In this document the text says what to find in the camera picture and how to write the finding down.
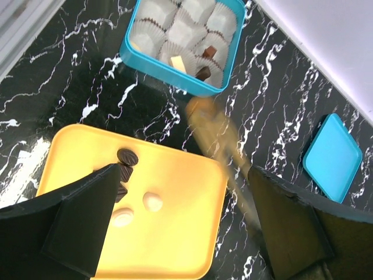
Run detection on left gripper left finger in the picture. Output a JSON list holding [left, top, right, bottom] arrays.
[[1, 164, 120, 279]]

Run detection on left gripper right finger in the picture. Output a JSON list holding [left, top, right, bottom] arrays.
[[247, 166, 372, 279]]

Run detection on metal tongs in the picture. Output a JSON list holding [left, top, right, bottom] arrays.
[[185, 97, 261, 235]]

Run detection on white rectangular chocolate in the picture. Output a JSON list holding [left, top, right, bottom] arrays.
[[170, 55, 187, 73]]

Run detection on brown caramel chocolate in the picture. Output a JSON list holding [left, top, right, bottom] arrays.
[[202, 45, 217, 60]]

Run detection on white round chocolate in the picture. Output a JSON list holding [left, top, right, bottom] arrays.
[[111, 208, 134, 228]]

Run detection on dark ridged chocolate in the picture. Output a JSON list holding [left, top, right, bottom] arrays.
[[119, 164, 133, 183]]

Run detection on white oval chocolate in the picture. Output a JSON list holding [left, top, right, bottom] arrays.
[[143, 192, 163, 212]]

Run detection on dark oval chocolate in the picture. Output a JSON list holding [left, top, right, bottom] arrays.
[[117, 148, 139, 166]]

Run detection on teal chocolate box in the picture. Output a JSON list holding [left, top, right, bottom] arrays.
[[119, 1, 245, 96]]

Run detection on teal box lid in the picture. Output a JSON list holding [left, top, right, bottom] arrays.
[[302, 113, 363, 204]]

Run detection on yellow plastic tray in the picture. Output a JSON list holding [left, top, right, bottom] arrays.
[[37, 124, 227, 279]]

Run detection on aluminium frame rail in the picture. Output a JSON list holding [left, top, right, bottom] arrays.
[[1, 0, 65, 79]]

